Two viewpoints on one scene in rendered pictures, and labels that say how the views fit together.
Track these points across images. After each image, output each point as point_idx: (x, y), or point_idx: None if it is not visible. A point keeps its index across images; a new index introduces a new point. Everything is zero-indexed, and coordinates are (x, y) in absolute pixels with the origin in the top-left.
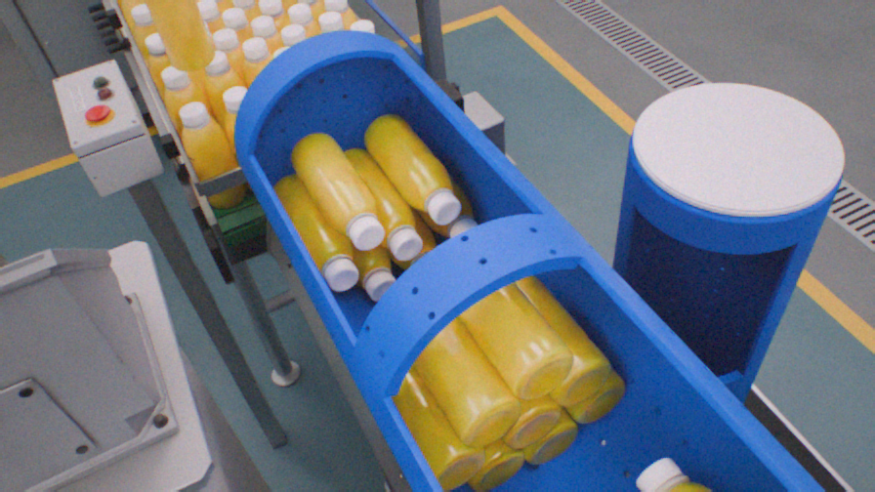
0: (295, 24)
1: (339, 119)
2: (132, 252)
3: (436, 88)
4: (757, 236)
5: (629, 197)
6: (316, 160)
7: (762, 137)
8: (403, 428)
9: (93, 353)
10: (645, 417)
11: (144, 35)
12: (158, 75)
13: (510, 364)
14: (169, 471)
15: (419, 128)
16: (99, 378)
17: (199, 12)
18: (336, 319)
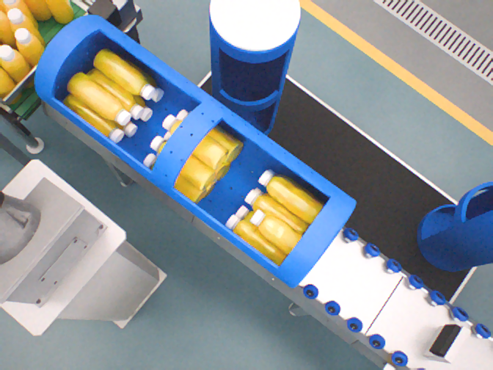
0: None
1: (75, 56)
2: (34, 166)
3: (128, 42)
4: (274, 54)
5: (216, 43)
6: (85, 91)
7: (265, 3)
8: (183, 195)
9: (89, 221)
10: (252, 151)
11: None
12: None
13: (209, 161)
14: (113, 240)
15: (108, 40)
16: (89, 226)
17: None
18: (137, 164)
